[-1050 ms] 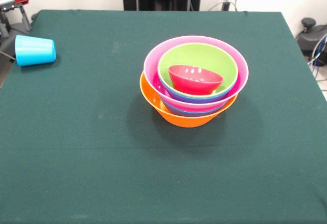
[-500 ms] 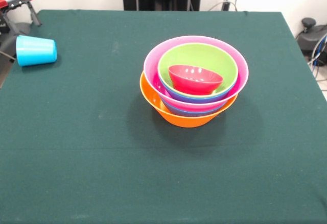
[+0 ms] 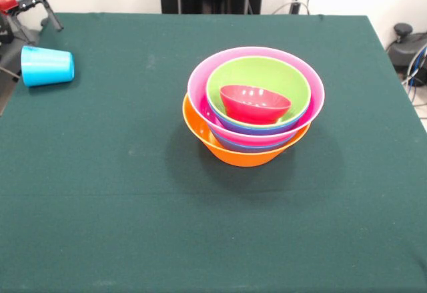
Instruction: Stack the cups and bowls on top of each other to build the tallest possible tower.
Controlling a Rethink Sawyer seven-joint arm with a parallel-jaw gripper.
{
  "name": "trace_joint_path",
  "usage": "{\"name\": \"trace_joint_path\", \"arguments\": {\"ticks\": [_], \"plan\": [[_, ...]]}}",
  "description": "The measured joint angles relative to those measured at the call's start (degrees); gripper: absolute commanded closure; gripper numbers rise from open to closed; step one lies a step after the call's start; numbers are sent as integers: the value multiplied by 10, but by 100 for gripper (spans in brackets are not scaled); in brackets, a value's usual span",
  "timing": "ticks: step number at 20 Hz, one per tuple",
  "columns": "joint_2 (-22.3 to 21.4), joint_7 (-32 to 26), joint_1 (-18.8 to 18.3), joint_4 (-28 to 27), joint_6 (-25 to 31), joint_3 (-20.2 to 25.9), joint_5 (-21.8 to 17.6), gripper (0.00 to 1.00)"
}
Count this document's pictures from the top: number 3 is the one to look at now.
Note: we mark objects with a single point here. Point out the large pink plastic bowl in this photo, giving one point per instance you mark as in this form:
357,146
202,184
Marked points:
200,82

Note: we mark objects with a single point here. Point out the black floor foot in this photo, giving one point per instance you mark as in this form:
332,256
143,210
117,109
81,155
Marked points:
407,49

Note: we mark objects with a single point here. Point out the small red plastic bowl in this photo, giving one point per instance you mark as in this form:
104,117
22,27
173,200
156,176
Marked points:
250,109

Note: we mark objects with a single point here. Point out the blue plastic bowl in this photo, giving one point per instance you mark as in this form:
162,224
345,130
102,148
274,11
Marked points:
250,148
257,131

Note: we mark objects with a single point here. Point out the grey floor base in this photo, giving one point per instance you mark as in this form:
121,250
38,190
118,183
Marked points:
8,57

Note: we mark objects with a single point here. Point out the green plastic bowl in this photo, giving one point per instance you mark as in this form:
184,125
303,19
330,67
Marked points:
260,72

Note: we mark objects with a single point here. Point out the black power plug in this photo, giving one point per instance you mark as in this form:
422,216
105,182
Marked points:
295,7

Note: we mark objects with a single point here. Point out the blue plastic cup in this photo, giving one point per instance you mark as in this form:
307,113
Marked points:
45,67

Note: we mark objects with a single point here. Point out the dark green tablecloth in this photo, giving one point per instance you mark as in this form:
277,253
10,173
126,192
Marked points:
100,173

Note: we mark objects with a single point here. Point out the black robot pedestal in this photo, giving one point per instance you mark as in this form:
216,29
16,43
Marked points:
4,34

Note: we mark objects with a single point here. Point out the orange plastic bowl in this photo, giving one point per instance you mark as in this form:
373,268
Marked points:
240,157

